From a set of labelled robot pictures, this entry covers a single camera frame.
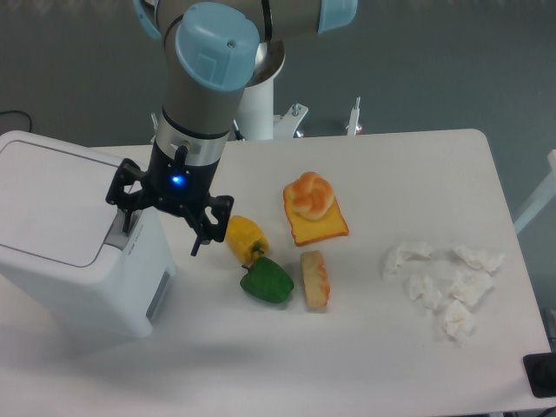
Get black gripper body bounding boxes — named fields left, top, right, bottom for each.
left=145, top=143, right=220, bottom=217

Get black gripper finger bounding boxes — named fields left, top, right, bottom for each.
left=105, top=158, right=150, bottom=234
left=190, top=195, right=235, bottom=256

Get white push-button trash can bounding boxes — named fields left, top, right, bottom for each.
left=1, top=131, right=175, bottom=337

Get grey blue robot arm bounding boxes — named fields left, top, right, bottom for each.
left=106, top=1, right=358, bottom=245

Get yellow bell pepper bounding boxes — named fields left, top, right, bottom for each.
left=225, top=215, right=269, bottom=264

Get green bell pepper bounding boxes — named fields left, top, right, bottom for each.
left=240, top=256, right=295, bottom=304

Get orange toast slice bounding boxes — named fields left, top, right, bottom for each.
left=282, top=183, right=349, bottom=247

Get knotted bread roll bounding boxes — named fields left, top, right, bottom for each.
left=286, top=171, right=334, bottom=221

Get long bread slice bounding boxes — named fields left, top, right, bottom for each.
left=301, top=250, right=330, bottom=309

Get crumpled white tissue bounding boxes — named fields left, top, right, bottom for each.
left=382, top=242, right=434, bottom=279
left=407, top=274, right=442, bottom=311
left=443, top=300, right=475, bottom=344
left=453, top=245, right=506, bottom=273
left=450, top=270, right=494, bottom=306

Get crumpled white tissue centre left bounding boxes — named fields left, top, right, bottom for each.
left=407, top=274, right=442, bottom=311

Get crumpled white tissue centre right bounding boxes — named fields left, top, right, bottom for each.
left=450, top=270, right=494, bottom=306

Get crumpled white tissue bottom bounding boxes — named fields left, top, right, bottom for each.
left=443, top=300, right=475, bottom=344

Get crumpled white tissue top right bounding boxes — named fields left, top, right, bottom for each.
left=453, top=245, right=506, bottom=273

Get black device at edge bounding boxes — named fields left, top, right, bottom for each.
left=523, top=353, right=556, bottom=398

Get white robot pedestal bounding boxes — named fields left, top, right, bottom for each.
left=149, top=77, right=366, bottom=145

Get black cable on floor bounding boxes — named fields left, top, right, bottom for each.
left=0, top=109, right=34, bottom=131

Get white frame post right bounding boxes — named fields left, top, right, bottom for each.
left=513, top=149, right=555, bottom=235

